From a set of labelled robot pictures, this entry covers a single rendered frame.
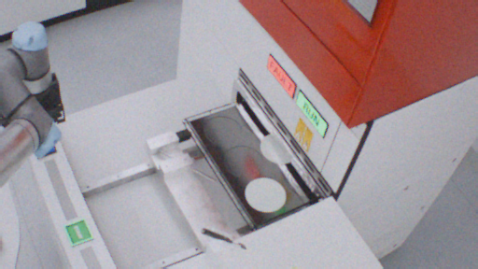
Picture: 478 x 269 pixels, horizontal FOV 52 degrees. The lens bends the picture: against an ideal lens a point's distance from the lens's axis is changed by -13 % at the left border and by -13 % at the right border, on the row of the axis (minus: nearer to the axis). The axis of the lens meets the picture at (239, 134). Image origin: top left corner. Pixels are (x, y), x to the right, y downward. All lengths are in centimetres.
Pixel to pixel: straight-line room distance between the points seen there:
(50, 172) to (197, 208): 37
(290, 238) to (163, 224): 33
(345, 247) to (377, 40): 51
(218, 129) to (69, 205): 47
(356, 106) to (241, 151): 46
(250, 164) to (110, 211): 38
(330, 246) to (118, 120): 70
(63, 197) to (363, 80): 71
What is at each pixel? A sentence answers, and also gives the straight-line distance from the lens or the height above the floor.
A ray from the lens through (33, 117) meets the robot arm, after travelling 103.
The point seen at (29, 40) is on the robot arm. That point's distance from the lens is 106.
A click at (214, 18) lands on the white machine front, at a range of 157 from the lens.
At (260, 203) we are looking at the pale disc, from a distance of 133.
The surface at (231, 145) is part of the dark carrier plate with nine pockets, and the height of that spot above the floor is 90.
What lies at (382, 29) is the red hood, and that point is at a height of 148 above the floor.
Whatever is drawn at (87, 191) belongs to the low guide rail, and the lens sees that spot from 139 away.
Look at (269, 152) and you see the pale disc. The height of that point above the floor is 90.
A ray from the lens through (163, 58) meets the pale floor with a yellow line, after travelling 295.
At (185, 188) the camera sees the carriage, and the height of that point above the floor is 88.
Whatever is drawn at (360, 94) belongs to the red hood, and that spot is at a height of 132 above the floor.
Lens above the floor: 200
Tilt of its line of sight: 50 degrees down
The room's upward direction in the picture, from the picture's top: 11 degrees clockwise
